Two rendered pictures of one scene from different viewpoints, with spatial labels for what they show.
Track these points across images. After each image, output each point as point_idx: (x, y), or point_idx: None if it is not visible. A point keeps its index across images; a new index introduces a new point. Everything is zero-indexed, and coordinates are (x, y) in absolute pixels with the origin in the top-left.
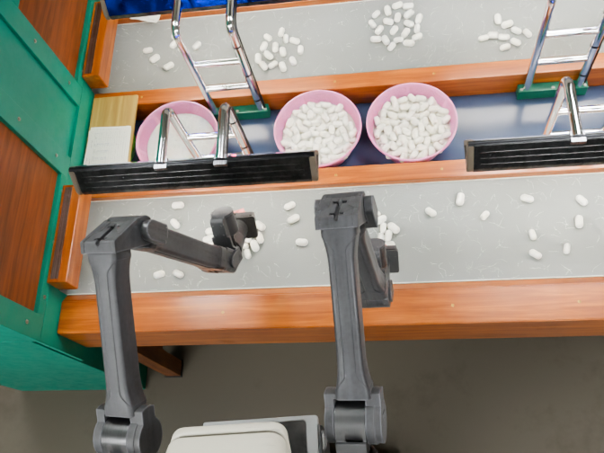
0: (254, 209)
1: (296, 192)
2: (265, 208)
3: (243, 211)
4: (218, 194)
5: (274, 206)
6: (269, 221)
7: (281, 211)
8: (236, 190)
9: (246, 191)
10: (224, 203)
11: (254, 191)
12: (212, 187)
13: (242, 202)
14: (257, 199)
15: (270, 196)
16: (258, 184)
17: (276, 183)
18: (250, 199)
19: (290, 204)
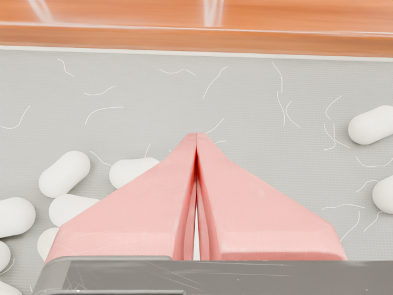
0: (210, 128)
1: (383, 71)
2: (258, 128)
3: (315, 243)
4: (56, 50)
5: (297, 120)
6: (278, 188)
7: (331, 147)
8: (134, 39)
9: (176, 48)
10: (76, 89)
11: (209, 52)
12: (26, 11)
13: (155, 92)
14: (221, 82)
15: (278, 76)
16: (234, 18)
17: (316, 21)
18: (190, 83)
19: (389, 120)
